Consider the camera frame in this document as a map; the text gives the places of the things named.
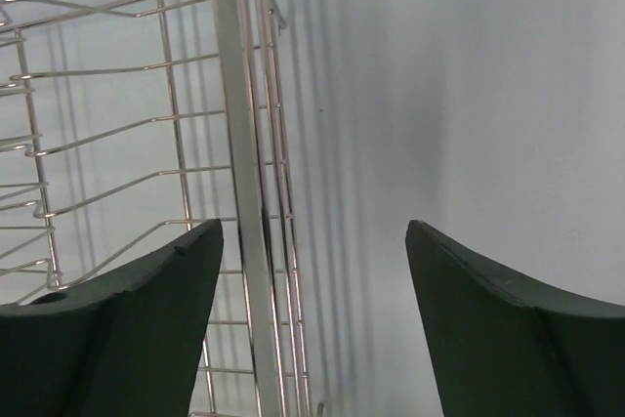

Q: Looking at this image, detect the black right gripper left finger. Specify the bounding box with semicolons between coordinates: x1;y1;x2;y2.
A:
1;220;223;416

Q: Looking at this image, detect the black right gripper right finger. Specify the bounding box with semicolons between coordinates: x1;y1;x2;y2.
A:
405;221;624;416

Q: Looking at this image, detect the chrome wire dish rack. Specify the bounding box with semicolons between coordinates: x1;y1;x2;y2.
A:
1;0;313;416

